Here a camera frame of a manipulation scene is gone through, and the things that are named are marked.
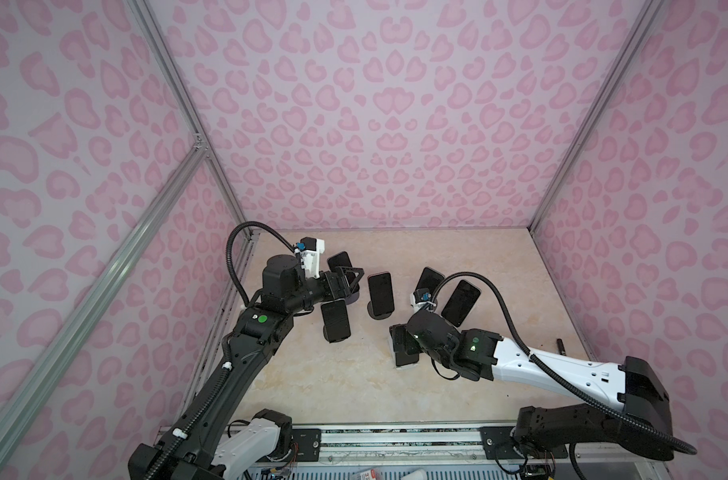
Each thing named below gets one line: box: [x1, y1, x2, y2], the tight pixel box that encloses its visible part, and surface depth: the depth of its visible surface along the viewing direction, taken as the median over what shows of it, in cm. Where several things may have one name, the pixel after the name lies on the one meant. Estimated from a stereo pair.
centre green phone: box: [367, 272, 395, 316], surface depth 92 cm
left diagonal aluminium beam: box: [0, 140, 209, 478], surface depth 68 cm
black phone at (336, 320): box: [321, 299, 351, 343], surface depth 85 cm
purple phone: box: [327, 251, 352, 272], surface depth 94 cm
